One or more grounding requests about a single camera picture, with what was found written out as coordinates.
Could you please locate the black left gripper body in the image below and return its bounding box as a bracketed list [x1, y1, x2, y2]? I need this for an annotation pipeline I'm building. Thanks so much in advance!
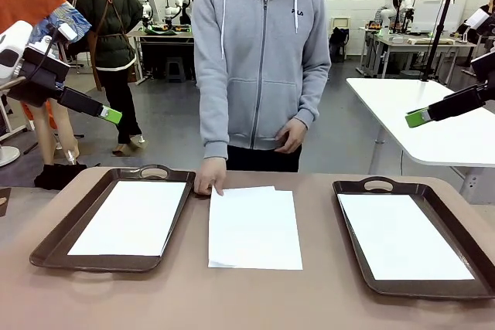
[6, 76, 65, 108]

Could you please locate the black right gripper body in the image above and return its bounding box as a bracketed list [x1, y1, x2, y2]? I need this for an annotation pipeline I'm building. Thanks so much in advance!
[476, 78, 495, 107]

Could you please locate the white A4 paper sheet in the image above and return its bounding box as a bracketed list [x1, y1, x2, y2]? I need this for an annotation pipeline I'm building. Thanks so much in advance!
[67, 180, 188, 257]
[336, 192, 476, 281]

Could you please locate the white A4 paper stack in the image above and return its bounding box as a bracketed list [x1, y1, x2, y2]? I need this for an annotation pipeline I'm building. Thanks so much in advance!
[207, 185, 304, 271]

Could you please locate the grey sleeved left forearm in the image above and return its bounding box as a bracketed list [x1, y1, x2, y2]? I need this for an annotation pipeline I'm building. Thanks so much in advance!
[288, 66, 332, 130]

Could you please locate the grey sleeved right forearm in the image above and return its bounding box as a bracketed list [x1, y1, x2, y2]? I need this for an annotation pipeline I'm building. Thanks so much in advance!
[192, 86, 231, 161]

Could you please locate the person's right hand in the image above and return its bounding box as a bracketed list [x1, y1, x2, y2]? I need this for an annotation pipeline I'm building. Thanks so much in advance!
[193, 158, 227, 196]

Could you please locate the person's left hand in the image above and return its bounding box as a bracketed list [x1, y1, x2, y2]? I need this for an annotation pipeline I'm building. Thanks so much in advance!
[274, 119, 309, 155]

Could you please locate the white table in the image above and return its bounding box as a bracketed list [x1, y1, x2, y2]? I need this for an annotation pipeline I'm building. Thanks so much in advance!
[345, 77, 495, 204]

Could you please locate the grey lab desk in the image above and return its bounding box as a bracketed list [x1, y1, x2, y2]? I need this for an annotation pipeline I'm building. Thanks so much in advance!
[357, 27, 477, 79]

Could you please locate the white round stand base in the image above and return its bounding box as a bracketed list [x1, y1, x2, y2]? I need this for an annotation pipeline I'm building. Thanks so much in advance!
[0, 145, 21, 168]

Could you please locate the black tripod pole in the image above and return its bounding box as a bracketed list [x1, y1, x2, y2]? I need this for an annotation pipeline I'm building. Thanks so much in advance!
[419, 0, 461, 83]

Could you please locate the black bag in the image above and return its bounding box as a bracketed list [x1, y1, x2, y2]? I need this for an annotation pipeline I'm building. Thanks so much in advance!
[33, 162, 88, 191]

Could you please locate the seated person in black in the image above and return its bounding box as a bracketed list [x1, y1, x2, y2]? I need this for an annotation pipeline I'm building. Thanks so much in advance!
[458, 0, 495, 37]

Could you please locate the person in dark green jacket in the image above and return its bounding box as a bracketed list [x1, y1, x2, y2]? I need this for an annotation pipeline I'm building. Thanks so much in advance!
[72, 0, 145, 155]

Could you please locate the grey plastic stool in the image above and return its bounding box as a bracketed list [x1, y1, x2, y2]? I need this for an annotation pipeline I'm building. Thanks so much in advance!
[166, 56, 186, 83]

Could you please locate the lab table with green items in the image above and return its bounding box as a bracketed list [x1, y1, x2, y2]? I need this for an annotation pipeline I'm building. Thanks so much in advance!
[126, 24, 195, 86]

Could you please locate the brown plastic serving tray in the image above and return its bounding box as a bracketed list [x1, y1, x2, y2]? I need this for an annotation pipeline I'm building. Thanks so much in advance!
[29, 163, 198, 274]
[332, 176, 495, 301]

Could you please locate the brown wooden object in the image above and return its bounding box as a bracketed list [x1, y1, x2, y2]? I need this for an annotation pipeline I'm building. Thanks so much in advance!
[0, 187, 12, 218]

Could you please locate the beige chair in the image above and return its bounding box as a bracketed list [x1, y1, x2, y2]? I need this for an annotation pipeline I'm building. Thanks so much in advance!
[329, 15, 352, 63]

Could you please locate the person in grey hoodie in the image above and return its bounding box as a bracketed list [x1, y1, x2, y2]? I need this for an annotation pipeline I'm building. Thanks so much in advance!
[191, 0, 332, 173]

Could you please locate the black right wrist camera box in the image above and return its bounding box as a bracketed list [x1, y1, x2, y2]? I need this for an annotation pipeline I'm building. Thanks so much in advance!
[470, 50, 495, 83]

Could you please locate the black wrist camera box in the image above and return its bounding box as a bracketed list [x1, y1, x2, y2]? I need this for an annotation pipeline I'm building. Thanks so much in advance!
[470, 50, 495, 83]
[19, 46, 72, 86]

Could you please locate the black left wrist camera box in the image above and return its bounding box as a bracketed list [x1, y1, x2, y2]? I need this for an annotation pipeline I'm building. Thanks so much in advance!
[19, 46, 72, 86]

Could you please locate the white cable plug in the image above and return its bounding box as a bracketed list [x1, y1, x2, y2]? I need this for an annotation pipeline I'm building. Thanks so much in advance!
[56, 22, 79, 43]

